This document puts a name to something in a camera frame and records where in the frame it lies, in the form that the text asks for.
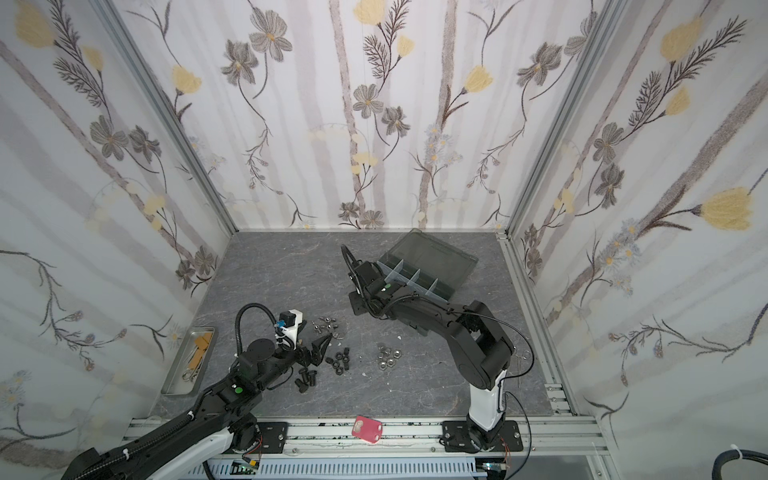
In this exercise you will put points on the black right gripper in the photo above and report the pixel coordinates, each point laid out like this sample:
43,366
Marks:
363,283

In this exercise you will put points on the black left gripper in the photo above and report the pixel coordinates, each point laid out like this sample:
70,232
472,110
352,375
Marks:
317,355

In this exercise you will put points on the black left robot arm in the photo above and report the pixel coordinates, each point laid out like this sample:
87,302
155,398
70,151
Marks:
221,417

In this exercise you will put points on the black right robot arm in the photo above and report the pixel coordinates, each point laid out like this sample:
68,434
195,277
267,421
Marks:
478,342

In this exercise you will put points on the pile of silver wing nuts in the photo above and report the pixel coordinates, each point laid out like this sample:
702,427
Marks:
328,326

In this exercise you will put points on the pile of black nuts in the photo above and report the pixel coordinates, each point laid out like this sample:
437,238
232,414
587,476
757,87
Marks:
340,361

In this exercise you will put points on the clear compartment organizer box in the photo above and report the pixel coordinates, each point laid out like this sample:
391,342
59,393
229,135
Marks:
429,265

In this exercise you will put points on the pink plastic card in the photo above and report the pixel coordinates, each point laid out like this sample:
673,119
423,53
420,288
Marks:
367,429

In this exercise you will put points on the metal tray with tools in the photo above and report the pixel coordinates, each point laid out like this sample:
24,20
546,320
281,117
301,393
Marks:
190,362

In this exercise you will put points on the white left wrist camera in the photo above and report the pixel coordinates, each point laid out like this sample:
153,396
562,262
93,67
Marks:
288,327

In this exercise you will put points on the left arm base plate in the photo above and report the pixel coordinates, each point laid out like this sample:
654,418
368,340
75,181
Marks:
260,437

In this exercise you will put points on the white ribbed cable duct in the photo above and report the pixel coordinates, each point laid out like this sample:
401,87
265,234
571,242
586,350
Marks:
349,468

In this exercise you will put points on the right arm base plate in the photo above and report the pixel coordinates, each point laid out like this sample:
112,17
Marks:
463,436

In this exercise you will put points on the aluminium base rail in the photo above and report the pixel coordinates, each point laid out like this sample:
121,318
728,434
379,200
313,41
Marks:
316,437

